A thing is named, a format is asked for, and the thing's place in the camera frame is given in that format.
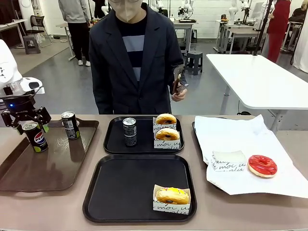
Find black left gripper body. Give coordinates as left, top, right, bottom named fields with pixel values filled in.
left=1, top=94, right=36, bottom=116

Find black Pepsi can with logo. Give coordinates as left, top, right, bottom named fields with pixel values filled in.
left=22, top=122, right=49, bottom=154

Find black patterned Pepsi can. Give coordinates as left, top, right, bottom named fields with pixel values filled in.
left=122, top=117, right=139, bottom=148

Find glazed donut back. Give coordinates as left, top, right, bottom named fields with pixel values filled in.
left=153, top=116, right=178, bottom=132

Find plain chocolate-filled donut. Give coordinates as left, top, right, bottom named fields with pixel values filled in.
left=155, top=128, right=180, bottom=141
left=155, top=113, right=177, bottom=125

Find brown metal tongs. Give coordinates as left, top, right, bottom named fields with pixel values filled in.
left=171, top=64, right=189, bottom=96

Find yellow iced donut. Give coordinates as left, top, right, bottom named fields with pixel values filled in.
left=155, top=187, right=190, bottom=205

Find person's right forearm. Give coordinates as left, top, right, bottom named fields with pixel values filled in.
left=91, top=72, right=114, bottom=116

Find person's left hand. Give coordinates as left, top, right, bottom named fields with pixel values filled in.
left=170, top=83, right=188, bottom=102

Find black Pepsi can green base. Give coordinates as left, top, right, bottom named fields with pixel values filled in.
left=61, top=111, right=80, bottom=141

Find brown plastic tray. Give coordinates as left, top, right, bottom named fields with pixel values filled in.
left=0, top=119, right=100, bottom=193

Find grey plastic stool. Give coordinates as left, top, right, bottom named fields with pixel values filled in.
left=23, top=35, right=41, bottom=55

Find white background desk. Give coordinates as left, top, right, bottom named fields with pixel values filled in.
left=0, top=18, right=28, bottom=57

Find black office chair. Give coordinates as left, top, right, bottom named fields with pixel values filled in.
left=26, top=14, right=52, bottom=48

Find person in dark blazer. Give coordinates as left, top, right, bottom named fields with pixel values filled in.
left=88, top=0, right=188, bottom=116

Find small black tray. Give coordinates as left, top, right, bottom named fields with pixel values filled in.
left=103, top=115, right=185, bottom=154

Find large black tray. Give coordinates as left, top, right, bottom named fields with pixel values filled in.
left=82, top=154, right=198, bottom=223

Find person in grey hoodie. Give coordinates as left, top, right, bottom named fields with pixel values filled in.
left=57, top=0, right=92, bottom=67

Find background person in black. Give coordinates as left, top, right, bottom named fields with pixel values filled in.
left=92, top=0, right=108, bottom=19

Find beige face mask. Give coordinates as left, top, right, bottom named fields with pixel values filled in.
left=115, top=2, right=141, bottom=24

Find black tray under paper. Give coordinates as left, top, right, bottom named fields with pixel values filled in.
left=192, top=117, right=227, bottom=192

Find dark plastic stool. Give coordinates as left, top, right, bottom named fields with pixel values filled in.
left=184, top=51, right=204, bottom=76

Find background desk with robot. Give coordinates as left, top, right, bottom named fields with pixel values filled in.
left=172, top=19, right=195, bottom=56

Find white background humanoid robot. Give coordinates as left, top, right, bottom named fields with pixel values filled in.
left=178, top=0, right=193, bottom=20

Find white paper sheet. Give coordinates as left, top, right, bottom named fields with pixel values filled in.
left=193, top=114, right=308, bottom=199

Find empty printed paper donut box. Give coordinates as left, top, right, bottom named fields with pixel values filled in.
left=211, top=150, right=248, bottom=172

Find white table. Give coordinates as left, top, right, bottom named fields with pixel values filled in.
left=206, top=53, right=308, bottom=132

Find grey background desk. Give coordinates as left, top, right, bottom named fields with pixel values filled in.
left=215, top=19, right=265, bottom=54

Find red glazed donut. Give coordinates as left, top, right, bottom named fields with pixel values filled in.
left=247, top=154, right=278, bottom=179

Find black tripod pole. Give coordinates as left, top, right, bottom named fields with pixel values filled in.
left=254, top=0, right=275, bottom=56

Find person in red apron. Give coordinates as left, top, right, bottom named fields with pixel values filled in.
left=266, top=0, right=291, bottom=64

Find seated person in background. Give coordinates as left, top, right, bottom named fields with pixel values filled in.
left=288, top=6, right=308, bottom=25

